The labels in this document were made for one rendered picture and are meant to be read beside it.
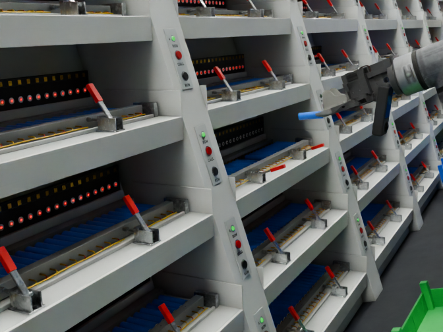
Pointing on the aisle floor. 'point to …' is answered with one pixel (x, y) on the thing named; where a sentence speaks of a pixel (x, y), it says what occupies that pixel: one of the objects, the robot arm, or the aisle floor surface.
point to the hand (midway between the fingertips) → (323, 114)
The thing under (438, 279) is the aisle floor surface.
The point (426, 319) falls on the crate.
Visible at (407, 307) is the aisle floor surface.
